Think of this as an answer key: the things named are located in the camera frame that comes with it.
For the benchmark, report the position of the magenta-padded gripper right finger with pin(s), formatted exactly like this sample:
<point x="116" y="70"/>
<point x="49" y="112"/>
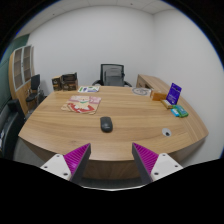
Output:
<point x="163" y="165"/>

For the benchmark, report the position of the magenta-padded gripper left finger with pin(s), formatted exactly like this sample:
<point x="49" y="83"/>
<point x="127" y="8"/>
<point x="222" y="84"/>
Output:
<point x="60" y="165"/>

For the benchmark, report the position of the black computer mouse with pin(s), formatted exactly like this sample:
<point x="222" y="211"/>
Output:
<point x="106" y="124"/>

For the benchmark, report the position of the cartoon dog print mouse pad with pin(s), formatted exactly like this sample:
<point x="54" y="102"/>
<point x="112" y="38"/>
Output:
<point x="81" y="104"/>

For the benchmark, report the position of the blue small pack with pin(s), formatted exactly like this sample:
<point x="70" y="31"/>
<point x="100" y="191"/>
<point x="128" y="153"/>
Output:
<point x="175" y="112"/>

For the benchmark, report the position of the green small pack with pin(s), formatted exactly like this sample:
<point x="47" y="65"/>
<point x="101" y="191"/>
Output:
<point x="182" y="111"/>

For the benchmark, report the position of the small yellow box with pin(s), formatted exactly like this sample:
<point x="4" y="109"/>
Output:
<point x="166" y="104"/>

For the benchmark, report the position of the black leather chair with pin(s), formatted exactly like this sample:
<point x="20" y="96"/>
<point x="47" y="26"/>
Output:
<point x="8" y="126"/>

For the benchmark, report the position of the orange-brown box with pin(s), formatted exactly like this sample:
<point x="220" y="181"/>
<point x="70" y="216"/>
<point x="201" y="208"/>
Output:
<point x="158" y="95"/>

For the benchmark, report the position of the large brown cardboard box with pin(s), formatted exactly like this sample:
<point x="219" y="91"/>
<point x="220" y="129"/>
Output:
<point x="70" y="85"/>

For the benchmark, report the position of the white printed leaflet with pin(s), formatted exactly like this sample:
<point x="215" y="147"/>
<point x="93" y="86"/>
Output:
<point x="88" y="89"/>

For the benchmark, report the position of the dark visitor chair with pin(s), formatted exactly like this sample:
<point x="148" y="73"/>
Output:
<point x="33" y="88"/>

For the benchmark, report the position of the small brown cardboard box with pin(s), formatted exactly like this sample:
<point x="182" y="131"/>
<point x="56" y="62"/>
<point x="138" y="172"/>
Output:
<point x="56" y="83"/>

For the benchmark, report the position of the wooden side desk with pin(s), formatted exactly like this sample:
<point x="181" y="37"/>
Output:
<point x="151" y="82"/>

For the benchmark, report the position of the black cardboard box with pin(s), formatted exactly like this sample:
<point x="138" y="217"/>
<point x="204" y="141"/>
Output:
<point x="69" y="76"/>

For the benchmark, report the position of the wooden shelf unit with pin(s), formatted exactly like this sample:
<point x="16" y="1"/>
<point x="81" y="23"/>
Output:
<point x="21" y="73"/>

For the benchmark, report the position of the grey mesh office chair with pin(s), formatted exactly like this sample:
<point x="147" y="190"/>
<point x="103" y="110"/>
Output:
<point x="112" y="75"/>

